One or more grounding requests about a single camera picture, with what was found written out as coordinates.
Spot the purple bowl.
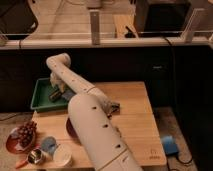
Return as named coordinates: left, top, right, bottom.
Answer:
left=66, top=118, right=79, bottom=140

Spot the metal measuring cup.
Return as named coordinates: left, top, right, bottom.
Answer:
left=15, top=148, right=45, bottom=169

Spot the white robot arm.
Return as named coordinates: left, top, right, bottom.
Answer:
left=46, top=53, right=143, bottom=171

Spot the small dark cube object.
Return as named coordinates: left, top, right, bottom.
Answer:
left=109, top=102, right=120, bottom=114

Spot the black chair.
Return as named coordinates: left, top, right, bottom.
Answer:
left=0, top=0, right=38, bottom=34

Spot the green plastic tray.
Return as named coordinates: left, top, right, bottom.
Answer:
left=30, top=78, right=68, bottom=112

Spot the grey metal post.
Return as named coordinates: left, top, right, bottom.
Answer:
left=89, top=10, right=100, bottom=45

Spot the black box background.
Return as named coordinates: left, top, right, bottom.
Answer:
left=133, top=0, right=191, bottom=37

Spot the blue object on floor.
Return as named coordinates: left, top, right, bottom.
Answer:
left=161, top=136, right=179, bottom=156

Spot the grey blue sponge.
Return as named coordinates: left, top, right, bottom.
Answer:
left=62, top=90, right=75, bottom=101

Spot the bunch of red grapes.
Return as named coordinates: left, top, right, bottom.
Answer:
left=18, top=121, right=37, bottom=148

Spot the blue cup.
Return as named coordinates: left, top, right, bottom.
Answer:
left=40, top=136, right=57, bottom=155

